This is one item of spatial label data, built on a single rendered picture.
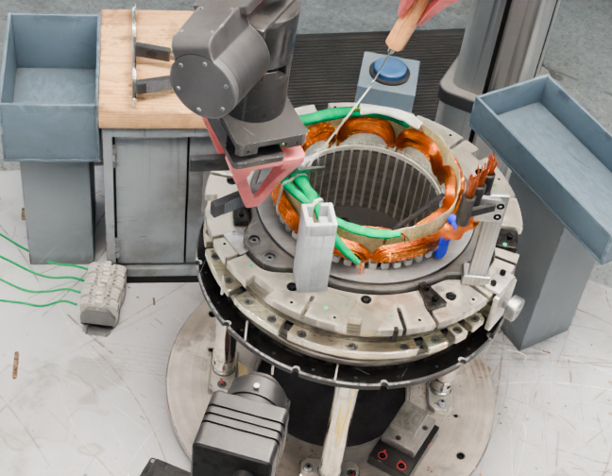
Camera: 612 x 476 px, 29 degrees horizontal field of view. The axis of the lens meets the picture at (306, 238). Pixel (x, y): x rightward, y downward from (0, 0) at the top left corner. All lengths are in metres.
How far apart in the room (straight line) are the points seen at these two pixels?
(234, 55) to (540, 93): 0.64
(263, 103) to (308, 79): 2.08
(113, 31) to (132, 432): 0.47
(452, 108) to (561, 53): 1.73
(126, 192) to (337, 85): 1.71
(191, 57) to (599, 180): 0.63
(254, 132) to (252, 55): 0.10
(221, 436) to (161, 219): 0.83
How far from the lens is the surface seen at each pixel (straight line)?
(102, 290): 1.45
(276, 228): 1.14
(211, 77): 0.90
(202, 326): 1.44
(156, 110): 1.32
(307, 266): 1.07
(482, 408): 1.42
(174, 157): 1.37
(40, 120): 1.34
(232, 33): 0.91
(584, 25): 3.50
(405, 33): 1.04
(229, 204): 1.06
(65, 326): 1.47
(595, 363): 1.53
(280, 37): 0.96
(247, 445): 0.63
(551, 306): 1.48
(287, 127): 1.01
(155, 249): 1.48
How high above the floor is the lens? 1.92
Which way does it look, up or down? 46 degrees down
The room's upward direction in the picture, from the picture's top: 8 degrees clockwise
